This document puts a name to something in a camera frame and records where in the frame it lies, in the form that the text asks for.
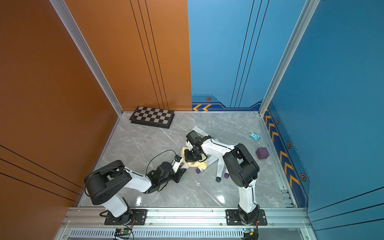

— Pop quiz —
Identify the yellow cleaning cloth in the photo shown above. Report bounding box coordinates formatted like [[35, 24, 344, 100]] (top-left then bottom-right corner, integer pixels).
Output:
[[181, 147, 208, 169]]

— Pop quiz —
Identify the white toothpaste tube purple cap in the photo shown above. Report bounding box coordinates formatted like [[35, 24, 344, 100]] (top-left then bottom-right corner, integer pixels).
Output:
[[224, 171, 230, 179]]

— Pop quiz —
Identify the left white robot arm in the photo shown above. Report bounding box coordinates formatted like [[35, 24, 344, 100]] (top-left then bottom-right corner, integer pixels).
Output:
[[84, 155, 186, 225]]

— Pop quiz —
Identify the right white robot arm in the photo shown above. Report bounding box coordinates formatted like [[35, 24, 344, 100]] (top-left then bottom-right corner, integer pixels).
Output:
[[185, 131, 260, 225]]

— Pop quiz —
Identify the white tube black cap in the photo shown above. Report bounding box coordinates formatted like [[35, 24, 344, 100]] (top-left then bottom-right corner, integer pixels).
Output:
[[192, 126, 209, 136]]

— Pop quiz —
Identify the folding chessboard box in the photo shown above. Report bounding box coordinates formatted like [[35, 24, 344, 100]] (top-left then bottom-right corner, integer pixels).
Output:
[[130, 106, 175, 129]]

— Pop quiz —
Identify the teal small toy card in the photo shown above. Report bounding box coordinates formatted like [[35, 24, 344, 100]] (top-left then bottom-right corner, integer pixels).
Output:
[[249, 133, 260, 141]]

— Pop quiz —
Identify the left green circuit board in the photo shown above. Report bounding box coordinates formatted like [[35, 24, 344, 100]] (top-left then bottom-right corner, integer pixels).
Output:
[[114, 228, 135, 240]]

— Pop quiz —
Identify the green circuit board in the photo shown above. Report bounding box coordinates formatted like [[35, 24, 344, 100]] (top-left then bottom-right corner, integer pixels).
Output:
[[114, 228, 135, 240], [242, 228, 259, 240]]

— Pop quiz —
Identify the purple cube box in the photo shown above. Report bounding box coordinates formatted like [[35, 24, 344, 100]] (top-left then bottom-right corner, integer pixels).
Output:
[[256, 147, 270, 160]]

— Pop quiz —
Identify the right green circuit board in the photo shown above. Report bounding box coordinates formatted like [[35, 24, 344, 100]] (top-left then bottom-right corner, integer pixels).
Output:
[[242, 228, 259, 240]]

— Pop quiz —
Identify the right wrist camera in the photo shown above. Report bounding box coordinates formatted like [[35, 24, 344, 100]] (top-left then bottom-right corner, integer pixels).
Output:
[[186, 131, 202, 146]]

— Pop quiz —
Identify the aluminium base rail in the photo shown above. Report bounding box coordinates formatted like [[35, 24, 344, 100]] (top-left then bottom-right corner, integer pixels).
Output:
[[55, 207, 317, 240]]

